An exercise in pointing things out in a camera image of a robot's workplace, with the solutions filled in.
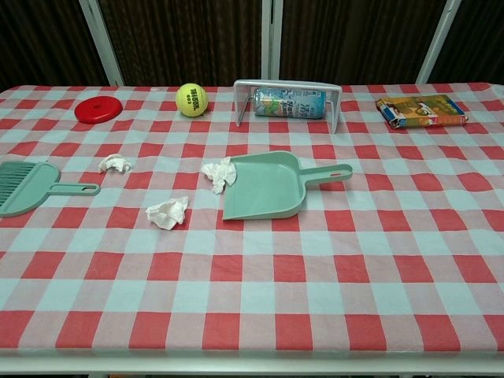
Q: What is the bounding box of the green plastic dustpan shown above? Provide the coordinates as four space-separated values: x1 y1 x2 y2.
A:
222 150 354 221

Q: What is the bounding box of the green plastic hand brush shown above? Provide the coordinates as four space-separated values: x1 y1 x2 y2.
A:
0 160 102 218

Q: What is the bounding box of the light blue drink can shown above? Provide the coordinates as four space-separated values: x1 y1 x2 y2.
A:
252 87 327 120

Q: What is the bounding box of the red white checkered tablecloth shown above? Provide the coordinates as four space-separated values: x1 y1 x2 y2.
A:
0 81 504 361

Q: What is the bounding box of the yellow tennis ball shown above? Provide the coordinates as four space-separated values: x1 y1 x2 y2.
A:
175 83 209 117

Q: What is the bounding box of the white plastic rack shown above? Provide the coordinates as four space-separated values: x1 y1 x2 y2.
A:
233 79 343 135

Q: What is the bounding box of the red plastic disc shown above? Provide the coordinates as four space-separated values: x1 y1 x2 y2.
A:
74 97 124 124

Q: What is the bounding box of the orange printed snack packet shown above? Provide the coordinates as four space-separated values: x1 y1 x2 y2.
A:
376 94 469 131

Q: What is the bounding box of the white partition frame post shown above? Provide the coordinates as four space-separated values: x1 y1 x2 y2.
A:
78 0 125 86
261 0 283 82
416 0 462 84

